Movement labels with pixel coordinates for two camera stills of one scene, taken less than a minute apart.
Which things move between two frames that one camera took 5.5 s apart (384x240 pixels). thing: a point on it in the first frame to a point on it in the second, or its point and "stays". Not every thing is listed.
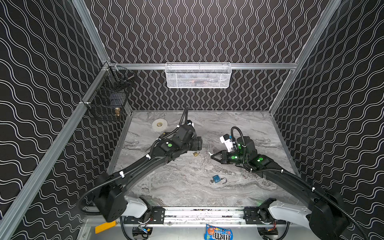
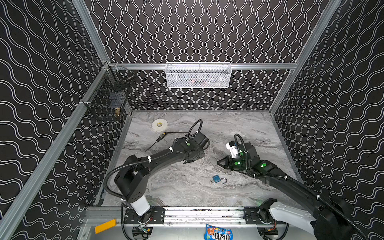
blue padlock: x=217 y=179 stays
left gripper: x=198 y=144 to x=195 y=151
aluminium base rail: x=207 y=216 stays
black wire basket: x=108 y=98 stays
